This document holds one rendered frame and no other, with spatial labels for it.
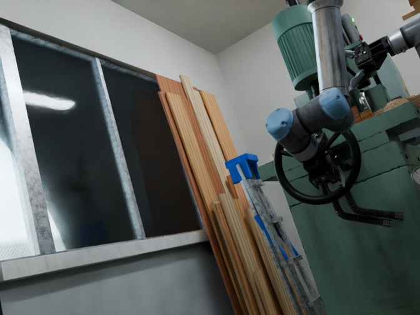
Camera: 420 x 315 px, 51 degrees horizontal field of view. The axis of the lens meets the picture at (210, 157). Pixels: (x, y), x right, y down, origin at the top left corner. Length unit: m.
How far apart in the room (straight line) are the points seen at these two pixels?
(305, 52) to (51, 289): 1.50
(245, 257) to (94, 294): 1.09
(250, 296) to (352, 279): 1.41
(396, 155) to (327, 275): 0.48
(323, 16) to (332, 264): 0.84
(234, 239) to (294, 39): 1.57
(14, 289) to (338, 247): 1.32
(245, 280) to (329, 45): 2.01
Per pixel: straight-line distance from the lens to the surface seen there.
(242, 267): 2.97
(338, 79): 1.21
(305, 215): 1.65
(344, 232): 1.61
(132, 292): 2.51
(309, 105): 1.08
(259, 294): 2.98
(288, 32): 1.85
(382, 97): 1.91
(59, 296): 2.19
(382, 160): 1.56
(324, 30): 1.25
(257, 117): 4.44
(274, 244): 2.50
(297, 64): 1.80
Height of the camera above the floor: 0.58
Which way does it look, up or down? 14 degrees up
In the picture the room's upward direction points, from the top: 17 degrees counter-clockwise
